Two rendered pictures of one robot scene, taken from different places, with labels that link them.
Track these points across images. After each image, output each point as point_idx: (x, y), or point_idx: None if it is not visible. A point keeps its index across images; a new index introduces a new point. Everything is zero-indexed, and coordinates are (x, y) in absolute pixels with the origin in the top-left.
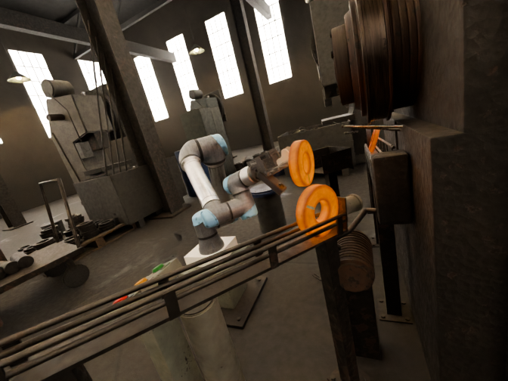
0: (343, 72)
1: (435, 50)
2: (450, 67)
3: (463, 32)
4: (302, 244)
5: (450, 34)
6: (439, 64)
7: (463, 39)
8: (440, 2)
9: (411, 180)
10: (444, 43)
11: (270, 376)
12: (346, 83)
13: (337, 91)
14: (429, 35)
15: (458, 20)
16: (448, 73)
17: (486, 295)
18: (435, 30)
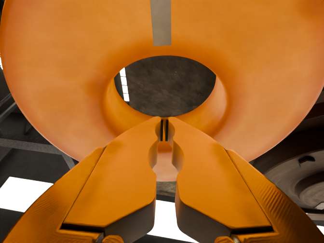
0: (262, 162)
1: (183, 82)
2: (146, 61)
3: (126, 77)
4: None
5: (146, 82)
6: (172, 69)
7: (125, 73)
8: (165, 104)
9: None
10: (157, 80)
11: None
12: (277, 149)
13: (299, 161)
14: (196, 95)
15: (131, 85)
16: (149, 58)
17: None
18: (180, 94)
